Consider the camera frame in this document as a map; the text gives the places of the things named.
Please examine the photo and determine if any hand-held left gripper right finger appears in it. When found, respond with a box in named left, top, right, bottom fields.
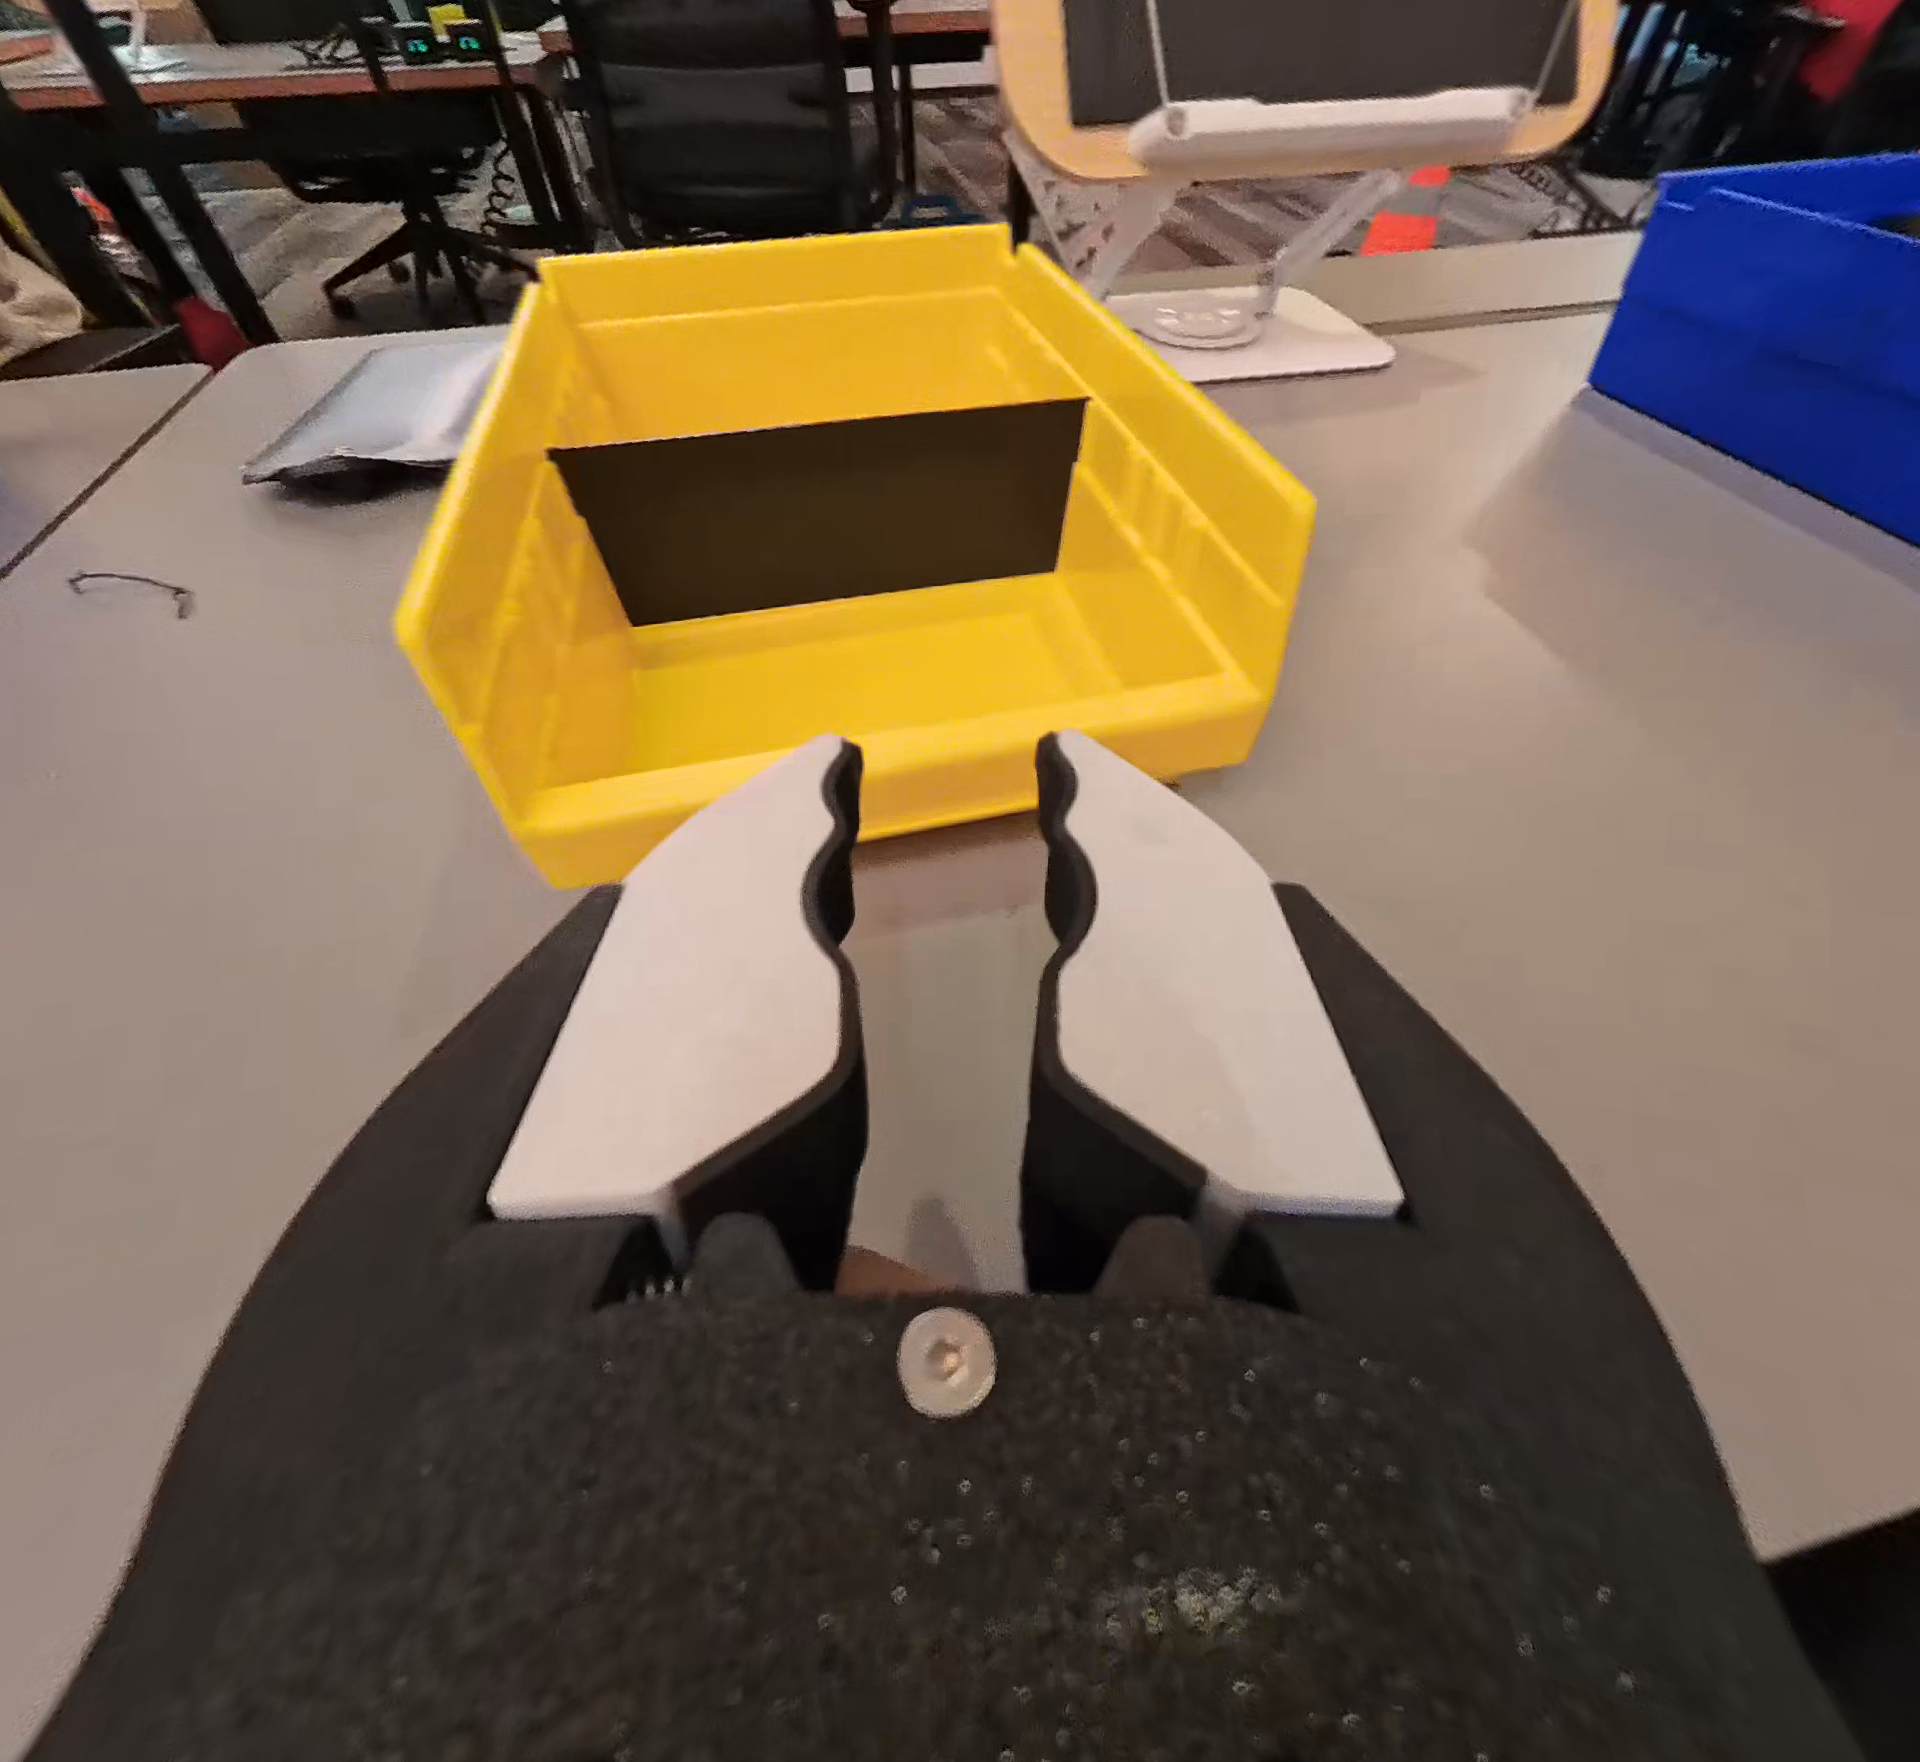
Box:
left=1024, top=730, right=1409, bottom=1293

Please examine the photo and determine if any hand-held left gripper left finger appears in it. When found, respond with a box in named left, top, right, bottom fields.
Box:
left=486, top=734, right=872, bottom=1293

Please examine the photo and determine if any yellow plastic bin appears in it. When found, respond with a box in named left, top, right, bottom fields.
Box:
left=393, top=224, right=1318, bottom=888

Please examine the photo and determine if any blue plastic bin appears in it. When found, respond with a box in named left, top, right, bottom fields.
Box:
left=1586, top=152, right=1920, bottom=546

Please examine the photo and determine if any wide black bin divider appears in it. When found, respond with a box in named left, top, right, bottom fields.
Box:
left=546, top=396, right=1091, bottom=629

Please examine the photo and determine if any grey plastic pouch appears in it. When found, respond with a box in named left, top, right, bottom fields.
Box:
left=240, top=341, right=512, bottom=490

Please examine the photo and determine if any black twist tie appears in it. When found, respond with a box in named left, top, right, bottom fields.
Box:
left=67, top=569, right=197, bottom=621

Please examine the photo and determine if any orange traffic cone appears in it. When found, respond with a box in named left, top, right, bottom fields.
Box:
left=1357, top=164, right=1453, bottom=260

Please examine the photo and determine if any black tripod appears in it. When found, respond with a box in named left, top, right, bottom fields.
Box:
left=0, top=0, right=278, bottom=346

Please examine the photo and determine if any red chair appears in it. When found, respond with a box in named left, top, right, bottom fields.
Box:
left=1792, top=0, right=1920, bottom=142

